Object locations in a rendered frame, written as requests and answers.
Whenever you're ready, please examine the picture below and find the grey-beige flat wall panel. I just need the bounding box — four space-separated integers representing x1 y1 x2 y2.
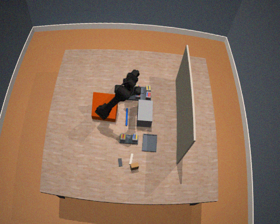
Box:
175 45 196 164

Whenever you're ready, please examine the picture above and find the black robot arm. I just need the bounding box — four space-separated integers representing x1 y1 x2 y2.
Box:
95 69 139 120

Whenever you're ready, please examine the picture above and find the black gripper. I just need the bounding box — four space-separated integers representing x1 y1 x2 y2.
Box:
114 85 141 96

